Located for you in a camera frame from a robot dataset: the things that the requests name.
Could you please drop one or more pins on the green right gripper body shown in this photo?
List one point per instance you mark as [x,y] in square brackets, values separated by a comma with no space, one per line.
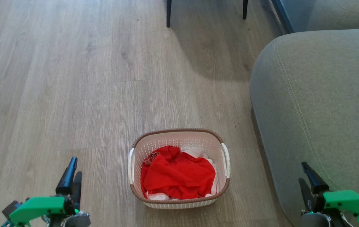
[351,201]

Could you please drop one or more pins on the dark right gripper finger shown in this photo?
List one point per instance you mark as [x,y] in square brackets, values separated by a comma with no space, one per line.
[315,181]
[307,194]

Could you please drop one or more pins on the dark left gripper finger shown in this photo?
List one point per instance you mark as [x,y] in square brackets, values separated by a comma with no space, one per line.
[77,187]
[66,178]

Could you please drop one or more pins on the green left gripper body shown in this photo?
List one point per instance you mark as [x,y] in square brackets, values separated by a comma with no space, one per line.
[37,206]

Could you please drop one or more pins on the white laundry basket brown rim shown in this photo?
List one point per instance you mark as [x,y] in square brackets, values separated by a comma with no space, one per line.
[179,138]

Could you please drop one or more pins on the red garment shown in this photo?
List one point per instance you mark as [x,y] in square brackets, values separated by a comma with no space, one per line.
[179,176]

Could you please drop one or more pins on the white garment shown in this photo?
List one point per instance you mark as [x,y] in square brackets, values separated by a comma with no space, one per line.
[195,152]

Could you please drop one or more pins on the grey sofa seat cushion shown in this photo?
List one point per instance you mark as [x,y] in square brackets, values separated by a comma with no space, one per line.
[333,14]

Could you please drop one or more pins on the dark blue sofa base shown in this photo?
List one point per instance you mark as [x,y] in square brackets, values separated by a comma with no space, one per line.
[281,15]

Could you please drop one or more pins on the black chair leg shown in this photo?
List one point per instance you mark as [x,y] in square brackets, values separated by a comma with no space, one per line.
[245,9]
[168,14]

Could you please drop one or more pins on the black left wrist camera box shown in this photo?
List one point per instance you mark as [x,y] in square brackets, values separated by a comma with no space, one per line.
[10,208]

